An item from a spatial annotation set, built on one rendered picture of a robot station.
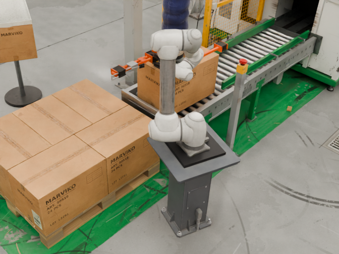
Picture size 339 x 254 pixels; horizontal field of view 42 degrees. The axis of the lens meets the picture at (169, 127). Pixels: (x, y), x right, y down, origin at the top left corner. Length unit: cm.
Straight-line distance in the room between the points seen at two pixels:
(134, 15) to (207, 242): 240
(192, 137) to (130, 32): 207
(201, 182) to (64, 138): 114
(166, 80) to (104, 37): 350
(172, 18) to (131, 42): 139
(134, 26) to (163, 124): 200
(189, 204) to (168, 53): 121
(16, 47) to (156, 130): 201
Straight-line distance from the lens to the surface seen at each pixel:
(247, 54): 480
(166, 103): 285
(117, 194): 379
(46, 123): 375
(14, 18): 441
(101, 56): 574
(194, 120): 291
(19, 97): 506
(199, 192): 330
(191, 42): 273
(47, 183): 322
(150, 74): 367
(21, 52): 449
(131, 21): 468
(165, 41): 271
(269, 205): 388
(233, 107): 388
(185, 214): 342
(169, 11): 345
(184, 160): 299
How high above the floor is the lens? 280
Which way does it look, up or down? 38 degrees down
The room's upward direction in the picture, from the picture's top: 3 degrees clockwise
